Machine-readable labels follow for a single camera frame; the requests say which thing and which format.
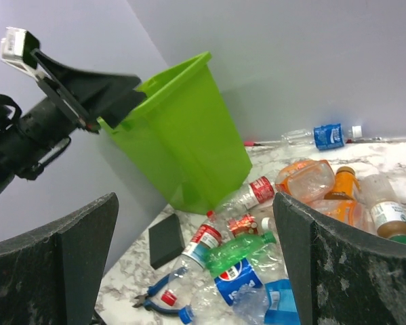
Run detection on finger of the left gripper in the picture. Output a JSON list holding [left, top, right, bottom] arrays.
[[31, 49, 146, 129]]

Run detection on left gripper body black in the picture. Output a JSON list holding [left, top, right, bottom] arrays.
[[0, 94, 100, 190]]

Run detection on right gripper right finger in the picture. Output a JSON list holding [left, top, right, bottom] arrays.
[[272, 193, 406, 324]]

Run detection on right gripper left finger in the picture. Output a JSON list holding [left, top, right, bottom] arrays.
[[0, 193, 119, 324]]

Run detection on orange juice bottle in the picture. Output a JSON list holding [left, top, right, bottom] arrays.
[[324, 166, 360, 201]]

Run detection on crushed orange label bottle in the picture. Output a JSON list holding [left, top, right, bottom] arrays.
[[275, 160, 335, 203], [309, 200, 368, 231]]

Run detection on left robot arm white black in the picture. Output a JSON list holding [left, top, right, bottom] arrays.
[[0, 49, 146, 194]]

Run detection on green plastic bin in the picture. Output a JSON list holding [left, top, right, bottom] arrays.
[[99, 51, 251, 215]]

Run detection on blue label crushed bottle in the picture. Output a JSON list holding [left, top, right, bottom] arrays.
[[264, 279, 300, 325]]

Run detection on brown tea bottle green cap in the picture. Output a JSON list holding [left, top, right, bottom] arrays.
[[361, 174, 406, 244]]

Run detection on pepsi bottle centre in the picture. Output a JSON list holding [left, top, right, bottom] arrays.
[[178, 257, 291, 325]]

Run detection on small red label bottle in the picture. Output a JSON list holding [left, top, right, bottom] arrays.
[[227, 213, 277, 237]]

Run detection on red label clear bottle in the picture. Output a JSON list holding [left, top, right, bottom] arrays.
[[207, 176, 275, 218]]

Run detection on black foam block left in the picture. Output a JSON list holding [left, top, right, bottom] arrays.
[[148, 213, 185, 269]]

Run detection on green plastic bottle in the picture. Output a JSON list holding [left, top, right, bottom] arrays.
[[205, 232, 277, 278]]

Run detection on red white label bottle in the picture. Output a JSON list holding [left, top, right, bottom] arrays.
[[161, 219, 222, 308]]

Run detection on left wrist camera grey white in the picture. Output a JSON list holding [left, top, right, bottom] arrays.
[[0, 26, 46, 82]]

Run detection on blue handled pliers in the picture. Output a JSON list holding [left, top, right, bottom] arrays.
[[132, 274, 179, 317]]

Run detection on blue label bottle by wall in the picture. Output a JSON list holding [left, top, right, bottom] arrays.
[[281, 123, 363, 151]]

